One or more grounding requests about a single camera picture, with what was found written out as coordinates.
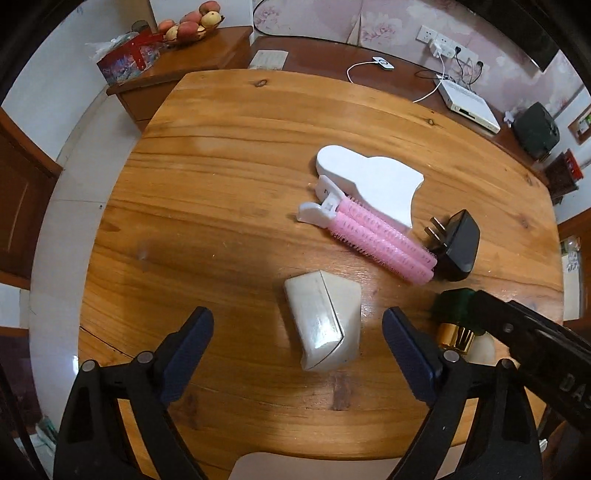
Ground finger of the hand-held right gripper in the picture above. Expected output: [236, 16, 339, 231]
[471, 290, 570, 366]

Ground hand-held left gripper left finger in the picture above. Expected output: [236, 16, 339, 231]
[54, 306, 215, 480]

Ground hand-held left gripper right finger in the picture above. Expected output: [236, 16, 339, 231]
[382, 307, 544, 480]

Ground green bottle with gold cap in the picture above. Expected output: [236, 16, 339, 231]
[431, 287, 483, 356]

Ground beige plastic case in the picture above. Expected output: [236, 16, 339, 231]
[283, 271, 362, 371]

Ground black power adapter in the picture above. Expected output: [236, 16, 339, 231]
[425, 209, 481, 282]

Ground pink hair roller clip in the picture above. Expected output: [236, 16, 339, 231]
[297, 175, 437, 284]

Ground dark container with red lid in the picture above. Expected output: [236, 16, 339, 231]
[545, 150, 583, 204]

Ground white flat plastic holder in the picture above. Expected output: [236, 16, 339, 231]
[316, 145, 424, 229]

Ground dark green air fryer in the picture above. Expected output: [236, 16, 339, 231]
[513, 102, 561, 160]

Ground wooden door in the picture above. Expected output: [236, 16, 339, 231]
[0, 108, 63, 289]

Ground white set-top box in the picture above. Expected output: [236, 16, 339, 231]
[436, 79, 502, 134]

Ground black flat screen television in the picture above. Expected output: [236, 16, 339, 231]
[480, 0, 561, 72]

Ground red patterned box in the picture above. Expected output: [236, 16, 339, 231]
[96, 31, 161, 85]

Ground white paper sheet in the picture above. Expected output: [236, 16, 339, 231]
[249, 50, 289, 71]

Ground wooden television cabinet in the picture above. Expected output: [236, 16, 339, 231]
[106, 25, 578, 204]

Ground dark fruit bowl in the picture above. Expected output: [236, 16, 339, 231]
[161, 21, 227, 48]

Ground clear plastic bag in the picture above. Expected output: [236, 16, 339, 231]
[85, 32, 139, 61]

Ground bowl of fruit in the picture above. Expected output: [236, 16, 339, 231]
[158, 0, 223, 41]

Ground white charger with cable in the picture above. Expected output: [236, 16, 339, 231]
[346, 53, 446, 103]

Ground black power cables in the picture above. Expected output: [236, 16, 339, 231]
[413, 46, 485, 89]

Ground white wall socket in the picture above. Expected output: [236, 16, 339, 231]
[417, 25, 455, 55]
[455, 46, 490, 72]

